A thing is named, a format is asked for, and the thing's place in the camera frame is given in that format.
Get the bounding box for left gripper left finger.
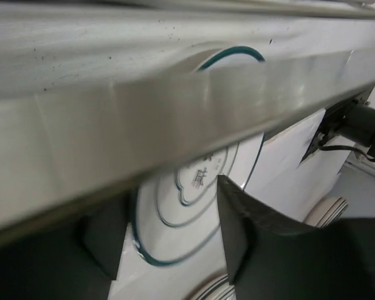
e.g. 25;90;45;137
0;197;128;299

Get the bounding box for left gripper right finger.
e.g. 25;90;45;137
217;176;375;299

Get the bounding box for white plate green rim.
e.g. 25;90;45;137
129;46;268;268

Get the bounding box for wire dish rack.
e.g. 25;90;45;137
0;0;375;251

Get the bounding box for aluminium table edge rail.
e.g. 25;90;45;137
189;197;348;300

